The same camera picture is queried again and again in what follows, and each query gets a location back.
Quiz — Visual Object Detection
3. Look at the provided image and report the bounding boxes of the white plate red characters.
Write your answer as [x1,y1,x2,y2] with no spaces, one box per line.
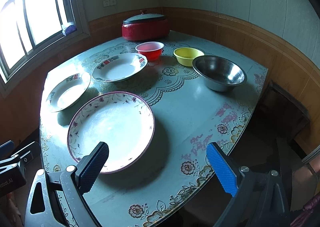
[46,72,91,112]
[92,53,148,83]

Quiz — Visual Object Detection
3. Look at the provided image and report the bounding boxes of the floral plastic tablecloth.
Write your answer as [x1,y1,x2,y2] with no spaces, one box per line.
[40,32,267,226]

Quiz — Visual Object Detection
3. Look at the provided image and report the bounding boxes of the blue white box on sill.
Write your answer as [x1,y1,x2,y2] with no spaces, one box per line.
[61,22,77,36]

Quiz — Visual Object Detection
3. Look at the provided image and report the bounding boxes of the window with metal frame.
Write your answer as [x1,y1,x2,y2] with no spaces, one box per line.
[1,0,90,97]

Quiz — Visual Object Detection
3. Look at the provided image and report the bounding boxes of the large purple floral plate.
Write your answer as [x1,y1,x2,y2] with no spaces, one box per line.
[67,91,155,174]

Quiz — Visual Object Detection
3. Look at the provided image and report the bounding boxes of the yellow plastic bowl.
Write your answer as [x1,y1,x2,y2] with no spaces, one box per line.
[174,48,204,67]

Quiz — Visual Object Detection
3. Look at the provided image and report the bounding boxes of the red electric cooker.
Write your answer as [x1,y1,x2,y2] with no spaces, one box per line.
[121,19,170,41]

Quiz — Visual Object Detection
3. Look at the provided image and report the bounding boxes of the cooker lid with knob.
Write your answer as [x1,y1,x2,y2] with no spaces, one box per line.
[123,10,166,25]

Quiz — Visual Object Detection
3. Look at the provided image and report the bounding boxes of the stainless steel bowl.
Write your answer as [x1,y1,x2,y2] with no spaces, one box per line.
[192,55,247,92]

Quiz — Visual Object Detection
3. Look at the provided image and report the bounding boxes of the red plastic bowl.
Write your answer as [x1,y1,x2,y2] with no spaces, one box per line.
[135,42,164,61]

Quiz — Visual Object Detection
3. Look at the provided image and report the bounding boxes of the dark wooden stool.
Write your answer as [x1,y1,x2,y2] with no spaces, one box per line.
[260,80,310,140]

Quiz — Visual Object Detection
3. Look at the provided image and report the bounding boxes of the white wall socket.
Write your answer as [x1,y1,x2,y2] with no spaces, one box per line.
[103,0,117,7]

